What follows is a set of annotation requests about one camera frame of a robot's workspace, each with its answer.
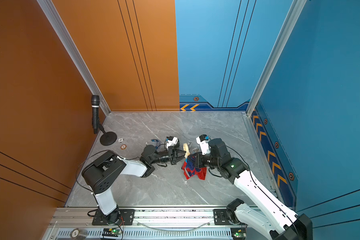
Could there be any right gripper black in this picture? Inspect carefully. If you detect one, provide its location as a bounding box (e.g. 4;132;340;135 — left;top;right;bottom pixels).
188;151;222;170

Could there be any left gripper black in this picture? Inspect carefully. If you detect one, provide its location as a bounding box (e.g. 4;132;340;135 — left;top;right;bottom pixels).
149;147;188;167

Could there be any red and blue cloth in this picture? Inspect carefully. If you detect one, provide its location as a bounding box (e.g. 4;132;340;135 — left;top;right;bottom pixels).
182;154;207;181

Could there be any beige band watch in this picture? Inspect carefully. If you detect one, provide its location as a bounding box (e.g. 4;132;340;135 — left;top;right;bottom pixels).
183;143;191;159

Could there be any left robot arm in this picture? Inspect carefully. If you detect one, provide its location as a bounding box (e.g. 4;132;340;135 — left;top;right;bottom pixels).
82;145;186;217

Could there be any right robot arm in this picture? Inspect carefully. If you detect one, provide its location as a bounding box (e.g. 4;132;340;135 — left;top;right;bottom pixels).
194;135;313;240

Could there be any black microphone on stand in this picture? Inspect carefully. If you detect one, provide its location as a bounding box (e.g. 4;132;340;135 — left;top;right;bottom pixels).
91;95;117;146

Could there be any green circuit board right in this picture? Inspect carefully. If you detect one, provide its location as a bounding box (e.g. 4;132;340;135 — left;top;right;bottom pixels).
230;228;247;240

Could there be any green circuit board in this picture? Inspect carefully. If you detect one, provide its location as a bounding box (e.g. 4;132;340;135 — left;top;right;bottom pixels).
101;228;123;240
230;228;247;240

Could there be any green circuit board left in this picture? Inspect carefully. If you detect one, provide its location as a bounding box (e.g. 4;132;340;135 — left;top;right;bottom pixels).
101;228;123;240

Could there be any silver tape roll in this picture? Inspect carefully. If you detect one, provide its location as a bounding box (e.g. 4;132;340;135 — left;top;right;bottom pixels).
70;228;88;240

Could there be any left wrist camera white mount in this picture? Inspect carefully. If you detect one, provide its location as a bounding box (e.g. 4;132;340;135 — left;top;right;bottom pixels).
165;136;180;150

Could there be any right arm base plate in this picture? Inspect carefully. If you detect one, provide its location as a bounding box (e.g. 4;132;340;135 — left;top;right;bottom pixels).
213;209;239;226

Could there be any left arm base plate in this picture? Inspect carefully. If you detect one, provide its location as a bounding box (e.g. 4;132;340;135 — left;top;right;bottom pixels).
88;209;135;226

